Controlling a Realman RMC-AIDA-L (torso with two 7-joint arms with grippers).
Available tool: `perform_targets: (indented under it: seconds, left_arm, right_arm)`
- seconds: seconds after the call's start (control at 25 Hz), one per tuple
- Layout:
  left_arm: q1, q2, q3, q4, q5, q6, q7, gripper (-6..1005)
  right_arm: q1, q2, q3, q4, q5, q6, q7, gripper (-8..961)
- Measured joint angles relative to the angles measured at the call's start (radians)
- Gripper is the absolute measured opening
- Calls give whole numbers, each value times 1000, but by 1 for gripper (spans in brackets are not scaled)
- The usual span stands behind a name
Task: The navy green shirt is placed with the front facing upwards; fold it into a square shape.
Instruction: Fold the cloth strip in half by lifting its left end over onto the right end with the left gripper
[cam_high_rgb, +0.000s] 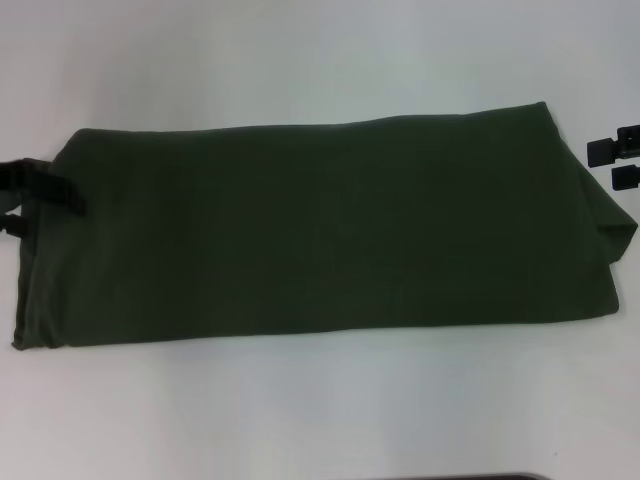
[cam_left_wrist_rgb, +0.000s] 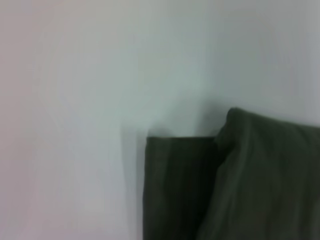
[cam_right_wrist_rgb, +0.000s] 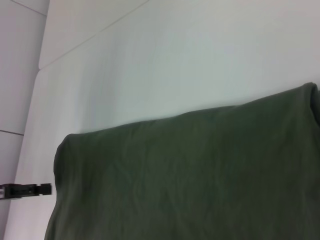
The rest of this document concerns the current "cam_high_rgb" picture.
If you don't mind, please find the dark green printed t-shirt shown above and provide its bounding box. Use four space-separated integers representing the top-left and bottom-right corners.
10 101 638 351

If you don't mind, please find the dark rounded panel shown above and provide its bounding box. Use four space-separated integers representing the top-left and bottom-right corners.
438 470 567 480

